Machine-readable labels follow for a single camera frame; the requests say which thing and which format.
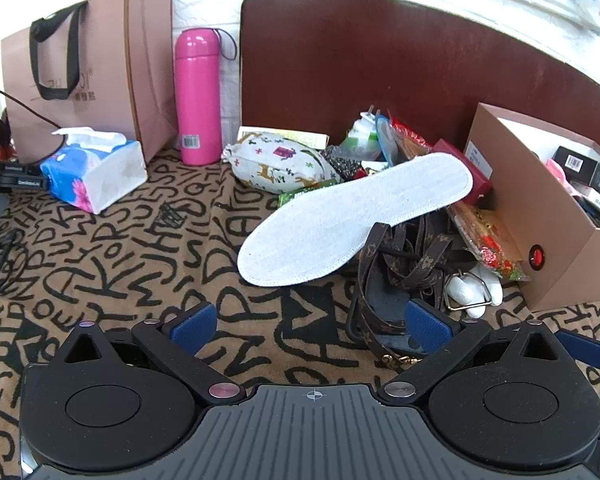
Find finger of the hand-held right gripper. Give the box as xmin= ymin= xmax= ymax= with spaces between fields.
xmin=554 ymin=330 xmax=600 ymax=369

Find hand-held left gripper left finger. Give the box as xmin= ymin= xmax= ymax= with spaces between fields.
xmin=62 ymin=302 xmax=247 ymax=407

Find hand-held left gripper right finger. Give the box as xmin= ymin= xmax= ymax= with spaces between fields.
xmin=378 ymin=299 xmax=563 ymax=407

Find brown patterned strap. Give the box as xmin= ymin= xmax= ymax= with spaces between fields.
xmin=347 ymin=212 xmax=470 ymax=368

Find white shoe insole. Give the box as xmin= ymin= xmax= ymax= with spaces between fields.
xmin=237 ymin=152 xmax=473 ymax=288

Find brown cardboard box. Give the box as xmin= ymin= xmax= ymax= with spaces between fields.
xmin=464 ymin=102 xmax=600 ymax=312

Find white plush toy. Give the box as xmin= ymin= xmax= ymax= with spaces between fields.
xmin=444 ymin=264 xmax=504 ymax=319

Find brown letter printed blanket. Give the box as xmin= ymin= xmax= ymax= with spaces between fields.
xmin=0 ymin=146 xmax=600 ymax=480

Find clear snack packet red flowers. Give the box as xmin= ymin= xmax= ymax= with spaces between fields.
xmin=447 ymin=204 xmax=526 ymax=282

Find dark red box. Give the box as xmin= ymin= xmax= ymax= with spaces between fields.
xmin=431 ymin=140 xmax=494 ymax=206

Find green printed packet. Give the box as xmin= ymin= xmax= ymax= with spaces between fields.
xmin=278 ymin=180 xmax=346 ymax=209

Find pink plastic item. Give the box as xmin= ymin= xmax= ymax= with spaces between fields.
xmin=545 ymin=159 xmax=579 ymax=197

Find blue white tissue pack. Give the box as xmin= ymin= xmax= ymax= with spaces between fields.
xmin=40 ymin=126 xmax=148 ymax=215

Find black dotted packet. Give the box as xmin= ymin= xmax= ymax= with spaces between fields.
xmin=324 ymin=145 xmax=381 ymax=182

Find white printed cloth pouch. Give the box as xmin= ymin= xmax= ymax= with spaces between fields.
xmin=222 ymin=131 xmax=339 ymax=195

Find black box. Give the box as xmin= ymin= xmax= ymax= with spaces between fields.
xmin=552 ymin=146 xmax=600 ymax=192

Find blue rimmed clear lid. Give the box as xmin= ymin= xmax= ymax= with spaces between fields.
xmin=375 ymin=115 xmax=400 ymax=167

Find white green bottle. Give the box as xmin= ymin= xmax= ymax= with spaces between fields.
xmin=349 ymin=106 xmax=387 ymax=162

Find pale yellow flat box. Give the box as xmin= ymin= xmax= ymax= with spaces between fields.
xmin=237 ymin=126 xmax=330 ymax=150

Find pink thermos bottle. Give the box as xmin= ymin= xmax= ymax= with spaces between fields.
xmin=174 ymin=27 xmax=239 ymax=166

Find black device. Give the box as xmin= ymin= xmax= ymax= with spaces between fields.
xmin=0 ymin=130 xmax=49 ymax=196

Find brown wooden headboard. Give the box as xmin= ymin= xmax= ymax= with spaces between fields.
xmin=240 ymin=0 xmax=600 ymax=171

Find brown paper bag black handles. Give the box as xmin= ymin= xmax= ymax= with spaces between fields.
xmin=0 ymin=0 xmax=178 ymax=166

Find black cable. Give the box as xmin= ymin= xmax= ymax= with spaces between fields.
xmin=0 ymin=85 xmax=63 ymax=133

